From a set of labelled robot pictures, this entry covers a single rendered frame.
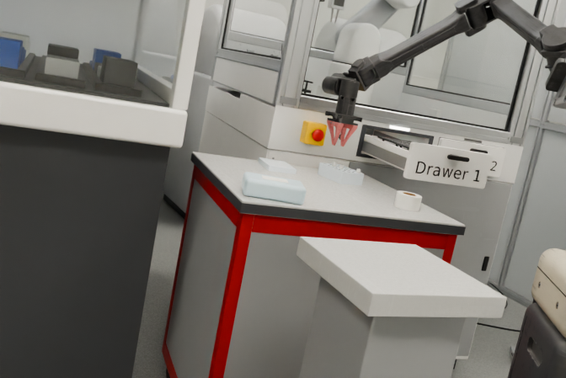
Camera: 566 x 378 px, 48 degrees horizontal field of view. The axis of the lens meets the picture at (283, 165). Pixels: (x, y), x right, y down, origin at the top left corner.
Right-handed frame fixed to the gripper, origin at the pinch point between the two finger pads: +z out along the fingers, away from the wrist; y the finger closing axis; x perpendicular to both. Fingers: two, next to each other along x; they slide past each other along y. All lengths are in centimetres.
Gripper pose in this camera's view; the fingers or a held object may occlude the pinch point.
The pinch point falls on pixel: (338, 143)
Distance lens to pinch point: 199.0
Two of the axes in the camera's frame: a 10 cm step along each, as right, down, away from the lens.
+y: -8.7, -0.9, -4.9
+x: 4.7, 2.2, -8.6
